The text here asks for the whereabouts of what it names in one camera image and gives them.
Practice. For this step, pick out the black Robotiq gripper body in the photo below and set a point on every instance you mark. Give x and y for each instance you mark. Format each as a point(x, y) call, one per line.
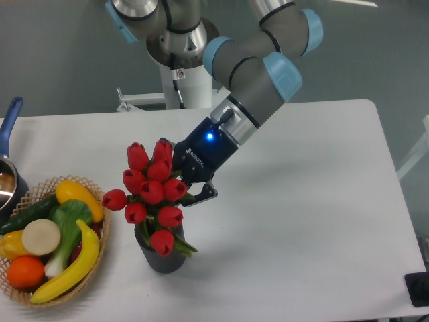
point(202, 152)

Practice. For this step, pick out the red tulip bouquet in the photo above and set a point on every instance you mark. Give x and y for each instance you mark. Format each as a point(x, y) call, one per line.
point(151, 198)

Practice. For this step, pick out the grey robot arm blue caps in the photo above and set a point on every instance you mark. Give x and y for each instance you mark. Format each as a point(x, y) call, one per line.
point(242, 83)

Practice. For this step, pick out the dark grey ribbed vase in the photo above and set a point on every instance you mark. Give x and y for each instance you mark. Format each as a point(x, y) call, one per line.
point(161, 264)

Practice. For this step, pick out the yellow squash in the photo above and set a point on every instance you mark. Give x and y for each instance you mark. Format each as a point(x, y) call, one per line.
point(70, 190)

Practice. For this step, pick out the green bok choy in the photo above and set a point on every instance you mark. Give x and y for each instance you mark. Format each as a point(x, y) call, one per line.
point(65, 217)

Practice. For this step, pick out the yellow banana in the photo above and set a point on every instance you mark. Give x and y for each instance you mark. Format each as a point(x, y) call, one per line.
point(75, 272)

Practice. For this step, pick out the green cucumber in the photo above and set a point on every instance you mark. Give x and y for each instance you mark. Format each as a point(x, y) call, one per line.
point(39, 210)

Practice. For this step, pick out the beige round disc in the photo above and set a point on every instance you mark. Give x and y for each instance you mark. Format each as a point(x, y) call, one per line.
point(41, 237)

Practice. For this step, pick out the yellow bell pepper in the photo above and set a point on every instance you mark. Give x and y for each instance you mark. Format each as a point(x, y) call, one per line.
point(12, 246)

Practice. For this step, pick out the orange fruit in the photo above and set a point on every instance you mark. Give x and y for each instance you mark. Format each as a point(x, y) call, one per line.
point(25, 272)

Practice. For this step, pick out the black device at table edge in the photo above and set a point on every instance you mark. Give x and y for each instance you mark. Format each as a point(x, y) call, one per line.
point(417, 286)

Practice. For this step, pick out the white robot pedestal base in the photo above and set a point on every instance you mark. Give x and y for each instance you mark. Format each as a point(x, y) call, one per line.
point(182, 88)

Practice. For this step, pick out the blue handled saucepan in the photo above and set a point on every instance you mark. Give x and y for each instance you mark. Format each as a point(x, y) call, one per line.
point(13, 186)

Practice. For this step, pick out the white frame at right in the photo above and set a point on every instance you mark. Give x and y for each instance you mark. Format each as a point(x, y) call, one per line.
point(415, 153)

